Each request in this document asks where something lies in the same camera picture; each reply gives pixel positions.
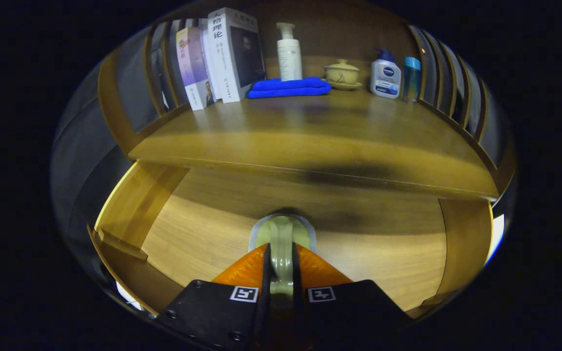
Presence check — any blue folded towel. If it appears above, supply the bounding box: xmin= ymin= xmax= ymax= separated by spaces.
xmin=247 ymin=77 xmax=332 ymax=99

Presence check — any white bottle with blue pump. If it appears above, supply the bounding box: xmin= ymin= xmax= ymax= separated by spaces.
xmin=370 ymin=48 xmax=402 ymax=99

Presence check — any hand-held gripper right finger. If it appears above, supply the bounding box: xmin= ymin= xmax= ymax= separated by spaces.
xmin=291 ymin=243 xmax=413 ymax=351

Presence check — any white and black book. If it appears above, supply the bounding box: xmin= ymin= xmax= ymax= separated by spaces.
xmin=207 ymin=7 xmax=266 ymax=103

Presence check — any wooden drawer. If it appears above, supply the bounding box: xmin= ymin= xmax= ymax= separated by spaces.
xmin=87 ymin=160 xmax=496 ymax=317

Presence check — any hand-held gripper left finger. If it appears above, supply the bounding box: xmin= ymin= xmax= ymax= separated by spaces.
xmin=154 ymin=243 xmax=271 ymax=351

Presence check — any thin white book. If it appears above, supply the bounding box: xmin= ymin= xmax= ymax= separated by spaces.
xmin=198 ymin=19 xmax=223 ymax=101

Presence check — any teal bottle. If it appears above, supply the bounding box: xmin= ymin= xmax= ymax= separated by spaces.
xmin=402 ymin=57 xmax=422 ymax=103

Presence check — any purple book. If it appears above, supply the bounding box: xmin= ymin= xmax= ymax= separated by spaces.
xmin=176 ymin=26 xmax=216 ymax=112

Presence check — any wooden countertop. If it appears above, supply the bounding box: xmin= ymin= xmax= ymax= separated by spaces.
xmin=129 ymin=88 xmax=500 ymax=199

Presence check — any beige lidded teacup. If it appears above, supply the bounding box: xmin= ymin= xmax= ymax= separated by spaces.
xmin=323 ymin=59 xmax=363 ymax=91

